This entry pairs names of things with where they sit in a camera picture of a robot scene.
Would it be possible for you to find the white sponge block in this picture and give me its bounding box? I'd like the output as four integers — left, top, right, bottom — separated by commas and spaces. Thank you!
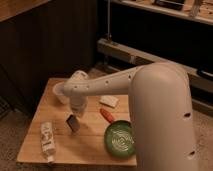
99, 95, 119, 108

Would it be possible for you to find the orange carrot toy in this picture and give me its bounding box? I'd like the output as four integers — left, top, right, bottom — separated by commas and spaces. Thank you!
100, 108, 115, 123

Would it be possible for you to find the metal shelf rail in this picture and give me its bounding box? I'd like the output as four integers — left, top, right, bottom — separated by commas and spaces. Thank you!
97, 38, 213, 93

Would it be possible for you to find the green patterned plate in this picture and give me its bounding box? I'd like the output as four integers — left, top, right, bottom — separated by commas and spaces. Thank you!
104, 120, 135, 159

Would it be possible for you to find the white cup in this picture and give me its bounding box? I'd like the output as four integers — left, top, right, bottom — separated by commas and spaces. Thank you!
52, 82, 69, 105

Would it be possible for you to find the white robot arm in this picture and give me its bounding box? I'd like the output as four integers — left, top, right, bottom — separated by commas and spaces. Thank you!
63, 62, 199, 171

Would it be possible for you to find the white tube with label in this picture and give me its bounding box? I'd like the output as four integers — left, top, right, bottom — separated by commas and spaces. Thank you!
41, 122, 56, 163

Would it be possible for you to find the wooden board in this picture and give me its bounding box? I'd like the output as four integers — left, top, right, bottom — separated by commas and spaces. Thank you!
17, 78, 136, 166

